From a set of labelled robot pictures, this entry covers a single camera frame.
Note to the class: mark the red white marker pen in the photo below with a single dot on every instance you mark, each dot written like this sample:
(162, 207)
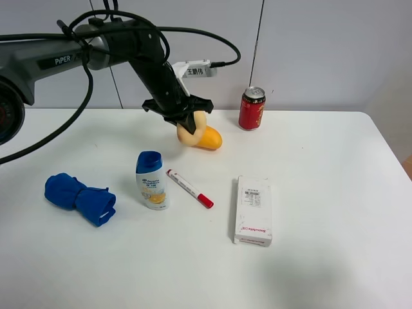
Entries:
(195, 193)

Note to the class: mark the red drink can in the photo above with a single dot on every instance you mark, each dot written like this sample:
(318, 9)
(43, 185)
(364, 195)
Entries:
(252, 108)

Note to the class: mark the blue rolled cloth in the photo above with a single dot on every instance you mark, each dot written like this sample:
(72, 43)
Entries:
(95, 204)

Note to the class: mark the white blue shampoo bottle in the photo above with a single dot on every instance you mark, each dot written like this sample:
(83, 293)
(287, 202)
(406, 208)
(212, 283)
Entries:
(151, 180)

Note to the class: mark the white cardboard box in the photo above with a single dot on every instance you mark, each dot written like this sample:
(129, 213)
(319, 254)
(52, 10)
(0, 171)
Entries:
(253, 224)

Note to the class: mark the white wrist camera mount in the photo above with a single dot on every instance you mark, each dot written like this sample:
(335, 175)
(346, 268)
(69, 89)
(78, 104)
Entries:
(193, 69)

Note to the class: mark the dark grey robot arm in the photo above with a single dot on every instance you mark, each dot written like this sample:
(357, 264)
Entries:
(98, 45)

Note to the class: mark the yellow mango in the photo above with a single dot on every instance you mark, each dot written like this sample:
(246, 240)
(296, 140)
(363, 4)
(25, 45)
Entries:
(210, 140)

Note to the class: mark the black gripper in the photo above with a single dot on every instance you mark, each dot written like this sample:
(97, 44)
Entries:
(168, 98)

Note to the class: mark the beige spotted potato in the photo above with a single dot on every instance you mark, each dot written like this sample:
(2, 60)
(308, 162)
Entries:
(185, 137)

